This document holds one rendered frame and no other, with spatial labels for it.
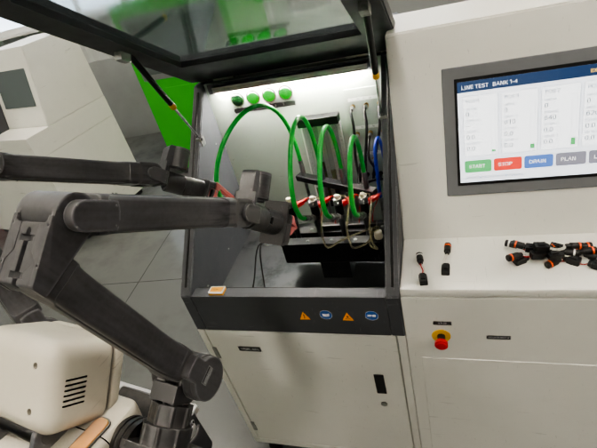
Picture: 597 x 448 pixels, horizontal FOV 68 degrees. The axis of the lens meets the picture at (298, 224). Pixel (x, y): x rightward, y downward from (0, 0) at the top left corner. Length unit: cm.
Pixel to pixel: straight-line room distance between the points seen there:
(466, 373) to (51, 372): 112
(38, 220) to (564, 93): 117
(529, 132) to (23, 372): 123
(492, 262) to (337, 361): 58
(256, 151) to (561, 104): 100
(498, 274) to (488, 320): 13
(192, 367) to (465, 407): 107
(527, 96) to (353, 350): 87
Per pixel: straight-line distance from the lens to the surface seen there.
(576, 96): 133
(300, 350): 153
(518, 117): 131
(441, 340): 134
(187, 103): 430
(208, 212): 81
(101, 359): 87
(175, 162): 127
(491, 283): 126
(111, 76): 622
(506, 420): 170
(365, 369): 154
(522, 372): 150
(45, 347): 85
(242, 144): 172
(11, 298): 113
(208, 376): 84
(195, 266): 151
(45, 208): 61
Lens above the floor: 185
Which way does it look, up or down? 33 degrees down
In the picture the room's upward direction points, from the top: 16 degrees counter-clockwise
